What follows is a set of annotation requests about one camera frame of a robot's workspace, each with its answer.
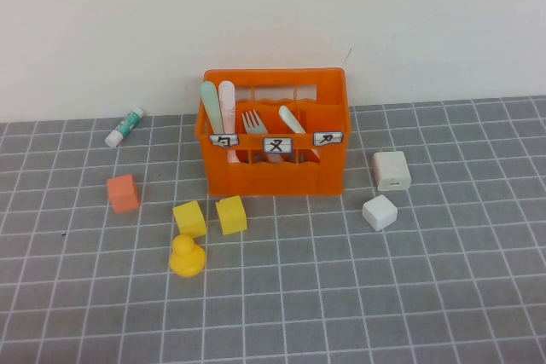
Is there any grey plastic fork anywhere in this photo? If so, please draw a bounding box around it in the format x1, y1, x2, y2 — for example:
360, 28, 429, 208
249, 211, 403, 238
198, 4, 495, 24
241, 109, 286, 165

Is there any white plastic knife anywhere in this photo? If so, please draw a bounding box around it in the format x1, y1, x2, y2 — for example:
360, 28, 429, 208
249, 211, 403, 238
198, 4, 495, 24
278, 105, 322, 161

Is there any pink plastic spoon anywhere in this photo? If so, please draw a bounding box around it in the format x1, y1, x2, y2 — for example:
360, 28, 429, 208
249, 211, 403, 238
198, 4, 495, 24
218, 80, 240, 165

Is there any mint green plastic spoon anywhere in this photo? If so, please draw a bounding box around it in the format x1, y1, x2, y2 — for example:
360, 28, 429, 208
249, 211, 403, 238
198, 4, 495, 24
199, 80, 226, 135

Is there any orange plastic cutlery holder crate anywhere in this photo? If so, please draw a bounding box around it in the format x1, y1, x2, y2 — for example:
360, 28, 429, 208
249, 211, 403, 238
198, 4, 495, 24
195, 66, 352, 198

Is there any yellow foam cube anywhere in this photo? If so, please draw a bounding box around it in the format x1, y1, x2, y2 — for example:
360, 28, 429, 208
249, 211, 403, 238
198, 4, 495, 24
171, 199, 208, 238
214, 194, 248, 236

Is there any white foam cube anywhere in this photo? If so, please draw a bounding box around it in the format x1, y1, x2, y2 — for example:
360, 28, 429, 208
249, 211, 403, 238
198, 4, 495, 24
362, 194, 398, 232

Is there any yellow rubber duck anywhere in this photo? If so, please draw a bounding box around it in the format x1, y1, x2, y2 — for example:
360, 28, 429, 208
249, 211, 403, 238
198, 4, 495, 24
168, 234, 208, 279

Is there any white and green glue stick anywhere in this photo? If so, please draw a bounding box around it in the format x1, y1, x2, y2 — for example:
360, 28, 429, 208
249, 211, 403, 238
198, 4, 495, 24
104, 106, 146, 148

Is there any orange foam cube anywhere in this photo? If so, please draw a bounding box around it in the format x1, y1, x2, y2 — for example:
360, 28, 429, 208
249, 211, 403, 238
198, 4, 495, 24
106, 173, 141, 213

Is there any grey grid patterned mat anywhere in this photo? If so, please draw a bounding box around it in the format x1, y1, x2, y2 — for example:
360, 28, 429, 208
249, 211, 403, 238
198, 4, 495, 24
0, 95, 546, 364

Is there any white USB wall charger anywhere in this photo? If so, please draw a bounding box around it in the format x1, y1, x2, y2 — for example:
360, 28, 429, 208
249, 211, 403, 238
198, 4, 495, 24
370, 149, 413, 193

